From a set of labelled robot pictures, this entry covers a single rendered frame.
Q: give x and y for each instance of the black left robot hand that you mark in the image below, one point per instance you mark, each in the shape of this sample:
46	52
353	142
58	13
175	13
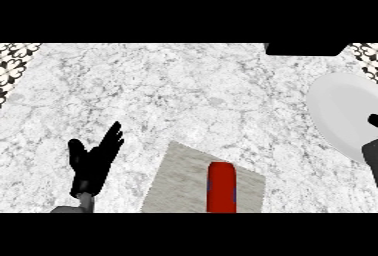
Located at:
93	163

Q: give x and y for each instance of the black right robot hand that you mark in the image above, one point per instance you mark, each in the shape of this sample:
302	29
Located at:
374	120

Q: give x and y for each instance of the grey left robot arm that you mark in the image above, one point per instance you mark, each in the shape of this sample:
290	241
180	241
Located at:
84	202

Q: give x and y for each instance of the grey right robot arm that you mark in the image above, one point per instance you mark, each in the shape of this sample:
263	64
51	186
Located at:
372	163

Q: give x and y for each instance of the white plate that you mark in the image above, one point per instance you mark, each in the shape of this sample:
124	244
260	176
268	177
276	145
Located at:
340	110

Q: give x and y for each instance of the grey placemat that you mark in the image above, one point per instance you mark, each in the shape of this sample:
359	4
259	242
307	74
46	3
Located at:
177	183

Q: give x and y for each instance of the red elongated tomato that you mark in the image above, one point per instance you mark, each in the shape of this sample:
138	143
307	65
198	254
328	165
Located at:
222	186

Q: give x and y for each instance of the black appliance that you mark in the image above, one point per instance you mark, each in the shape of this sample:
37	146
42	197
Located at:
304	49

